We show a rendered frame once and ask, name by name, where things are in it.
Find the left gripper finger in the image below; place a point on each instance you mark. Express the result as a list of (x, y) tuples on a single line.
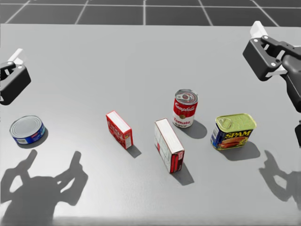
[(16, 81)]

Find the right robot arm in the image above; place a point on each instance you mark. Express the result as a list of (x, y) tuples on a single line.
[(298, 135)]

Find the blue flat can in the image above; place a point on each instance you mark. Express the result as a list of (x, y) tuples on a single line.
[(27, 130)]

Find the green and blue rectangular can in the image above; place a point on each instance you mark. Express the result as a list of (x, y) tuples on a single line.
[(232, 131)]

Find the red and white can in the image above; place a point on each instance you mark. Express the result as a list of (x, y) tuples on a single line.
[(185, 108)]

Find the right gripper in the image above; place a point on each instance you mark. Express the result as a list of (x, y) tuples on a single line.
[(294, 77)]

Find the red and white carton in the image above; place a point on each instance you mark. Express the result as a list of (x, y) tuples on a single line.
[(168, 146)]

